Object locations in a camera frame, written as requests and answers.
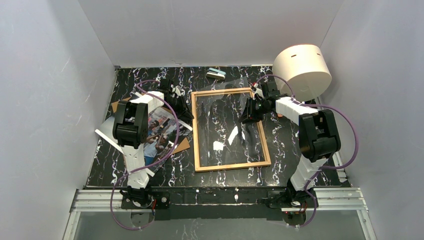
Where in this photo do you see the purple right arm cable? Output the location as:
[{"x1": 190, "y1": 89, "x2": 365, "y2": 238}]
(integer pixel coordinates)
[{"x1": 255, "y1": 74, "x2": 360, "y2": 228}]

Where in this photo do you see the brown cardboard backing board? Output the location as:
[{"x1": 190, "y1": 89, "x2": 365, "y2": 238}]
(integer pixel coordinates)
[{"x1": 110, "y1": 101, "x2": 190, "y2": 154}]

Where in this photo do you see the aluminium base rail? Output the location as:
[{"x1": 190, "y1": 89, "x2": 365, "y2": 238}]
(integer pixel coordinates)
[{"x1": 62, "y1": 187, "x2": 377, "y2": 240}]

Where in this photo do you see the white cylindrical container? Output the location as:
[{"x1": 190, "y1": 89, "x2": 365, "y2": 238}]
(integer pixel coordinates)
[{"x1": 272, "y1": 44, "x2": 332, "y2": 102}]

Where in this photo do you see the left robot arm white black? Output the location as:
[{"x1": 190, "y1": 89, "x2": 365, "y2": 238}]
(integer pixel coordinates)
[{"x1": 111, "y1": 79, "x2": 194, "y2": 208}]

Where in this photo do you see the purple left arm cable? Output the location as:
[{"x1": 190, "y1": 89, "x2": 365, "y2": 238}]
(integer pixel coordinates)
[{"x1": 109, "y1": 79, "x2": 181, "y2": 232}]

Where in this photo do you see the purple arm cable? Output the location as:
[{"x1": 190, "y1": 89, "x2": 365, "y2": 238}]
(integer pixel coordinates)
[
  {"x1": 255, "y1": 74, "x2": 360, "y2": 228},
  {"x1": 109, "y1": 79, "x2": 181, "y2": 232}
]

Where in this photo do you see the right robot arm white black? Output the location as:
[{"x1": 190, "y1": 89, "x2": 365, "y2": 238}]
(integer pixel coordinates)
[{"x1": 239, "y1": 82, "x2": 341, "y2": 209}]

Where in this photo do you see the clear plastic cover sheet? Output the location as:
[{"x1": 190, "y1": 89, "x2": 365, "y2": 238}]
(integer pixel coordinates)
[{"x1": 195, "y1": 76, "x2": 268, "y2": 167}]

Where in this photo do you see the printed street photo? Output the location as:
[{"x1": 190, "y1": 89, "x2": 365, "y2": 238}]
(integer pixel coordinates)
[{"x1": 95, "y1": 106, "x2": 177, "y2": 183}]

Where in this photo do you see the light wooden picture frame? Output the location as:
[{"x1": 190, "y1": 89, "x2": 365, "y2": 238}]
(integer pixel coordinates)
[{"x1": 191, "y1": 87, "x2": 272, "y2": 173}]

